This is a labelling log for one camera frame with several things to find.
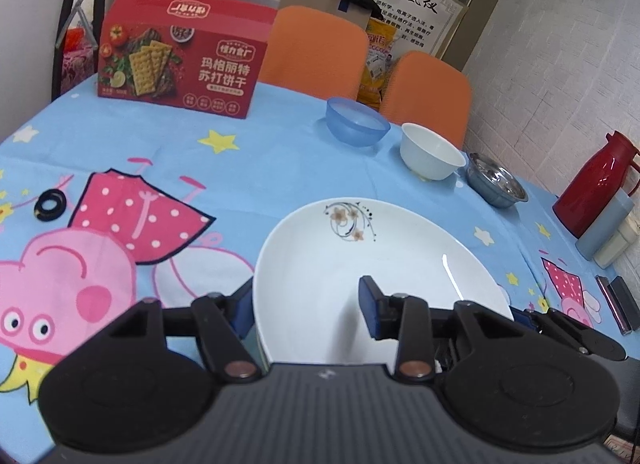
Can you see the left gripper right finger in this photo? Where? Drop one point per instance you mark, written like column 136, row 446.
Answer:
column 399, row 316

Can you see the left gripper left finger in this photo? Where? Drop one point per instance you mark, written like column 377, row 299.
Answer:
column 237, row 310

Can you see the white oval flower plate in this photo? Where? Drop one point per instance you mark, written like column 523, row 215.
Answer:
column 305, row 289

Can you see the stainless steel bowl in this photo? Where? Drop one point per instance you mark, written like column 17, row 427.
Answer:
column 498, row 187

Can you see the white ceramic bowl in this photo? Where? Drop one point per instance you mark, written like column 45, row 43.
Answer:
column 428, row 154

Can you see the blue translucent plastic bowl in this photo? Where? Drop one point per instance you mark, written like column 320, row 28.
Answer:
column 355, row 124

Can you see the black small box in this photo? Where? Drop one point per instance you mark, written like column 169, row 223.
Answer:
column 624, row 308

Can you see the cream white container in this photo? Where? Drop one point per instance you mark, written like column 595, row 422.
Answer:
column 626, row 234

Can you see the grey blue container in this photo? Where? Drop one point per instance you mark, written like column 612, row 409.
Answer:
column 601, row 230

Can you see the red thermos flask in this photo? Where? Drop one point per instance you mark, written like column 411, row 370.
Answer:
column 596, row 183

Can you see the blue cartoon tablecloth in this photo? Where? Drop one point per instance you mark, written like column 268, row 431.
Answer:
column 105, row 202

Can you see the right orange chair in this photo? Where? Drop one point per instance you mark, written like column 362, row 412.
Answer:
column 426, row 91

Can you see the orange chair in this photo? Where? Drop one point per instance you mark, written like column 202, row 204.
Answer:
column 426, row 91
column 315, row 53

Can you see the red cracker cardboard box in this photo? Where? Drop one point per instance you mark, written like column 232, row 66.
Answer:
column 194, row 54

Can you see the left orange chair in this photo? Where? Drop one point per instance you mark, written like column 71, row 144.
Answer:
column 315, row 53

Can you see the yellow snack bag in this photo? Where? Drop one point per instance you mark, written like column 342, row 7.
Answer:
column 378, row 62

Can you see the black metal rack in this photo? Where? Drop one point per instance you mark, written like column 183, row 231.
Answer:
column 69, row 10

